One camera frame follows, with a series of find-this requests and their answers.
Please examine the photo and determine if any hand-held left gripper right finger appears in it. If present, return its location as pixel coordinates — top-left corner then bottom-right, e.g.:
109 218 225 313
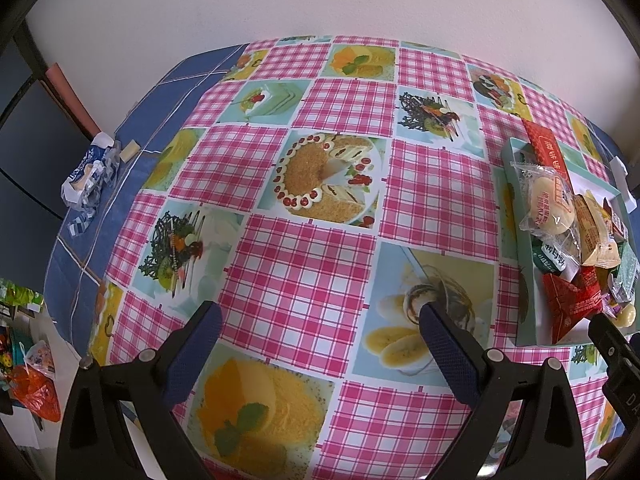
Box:
419 301 586 480

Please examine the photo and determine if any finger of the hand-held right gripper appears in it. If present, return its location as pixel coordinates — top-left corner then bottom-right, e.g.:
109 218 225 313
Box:
587 313 631 368

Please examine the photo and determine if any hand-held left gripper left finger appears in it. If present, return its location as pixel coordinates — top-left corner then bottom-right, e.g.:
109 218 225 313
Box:
55 300 223 480

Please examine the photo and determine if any clear packet with white bun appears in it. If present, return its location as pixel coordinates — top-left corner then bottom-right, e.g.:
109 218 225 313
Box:
602 301 639 331

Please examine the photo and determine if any red flower-print snack packet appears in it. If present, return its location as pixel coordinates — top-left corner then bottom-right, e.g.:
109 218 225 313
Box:
542 265 609 344

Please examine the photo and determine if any teal snack packet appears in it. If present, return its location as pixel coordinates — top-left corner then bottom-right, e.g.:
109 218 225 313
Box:
611 240 640 303

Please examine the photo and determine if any teal tray with white inside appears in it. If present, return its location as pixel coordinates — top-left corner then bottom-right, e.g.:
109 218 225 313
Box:
500 137 640 347

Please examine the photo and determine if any green white biscuit packet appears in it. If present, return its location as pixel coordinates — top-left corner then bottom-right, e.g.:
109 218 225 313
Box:
532 237 584 279

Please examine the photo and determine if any cream wafer packet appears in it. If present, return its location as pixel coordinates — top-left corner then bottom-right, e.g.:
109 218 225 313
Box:
572 190 622 267

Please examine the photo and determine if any clear bun packet orange label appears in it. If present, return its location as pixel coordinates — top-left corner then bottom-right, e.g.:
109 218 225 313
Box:
510 160 582 252

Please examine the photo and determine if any red gold-patterned snack packet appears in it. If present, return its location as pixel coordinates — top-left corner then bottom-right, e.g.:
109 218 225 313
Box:
522 120 572 182

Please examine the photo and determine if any white charger block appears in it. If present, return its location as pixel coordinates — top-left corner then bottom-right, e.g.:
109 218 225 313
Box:
610 157 639 212

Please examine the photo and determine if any orange plastic bag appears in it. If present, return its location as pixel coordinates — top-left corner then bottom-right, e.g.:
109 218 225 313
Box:
10 340 62 422

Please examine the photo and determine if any small blue white wrapper piece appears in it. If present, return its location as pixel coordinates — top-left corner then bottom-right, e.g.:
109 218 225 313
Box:
67 207 99 239

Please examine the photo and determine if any green snack bag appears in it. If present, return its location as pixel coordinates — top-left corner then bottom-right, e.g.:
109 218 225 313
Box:
0 279 46 317

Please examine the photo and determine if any blue white crumpled wrapper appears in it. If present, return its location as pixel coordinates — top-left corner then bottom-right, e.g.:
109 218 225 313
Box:
61 131 121 209

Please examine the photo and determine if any pink checked printed tablecloth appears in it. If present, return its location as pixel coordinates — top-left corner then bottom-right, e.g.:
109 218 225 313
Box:
87 35 640 480

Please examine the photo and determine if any dark cabinet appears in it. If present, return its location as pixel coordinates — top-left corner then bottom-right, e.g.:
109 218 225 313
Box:
0 35 96 216

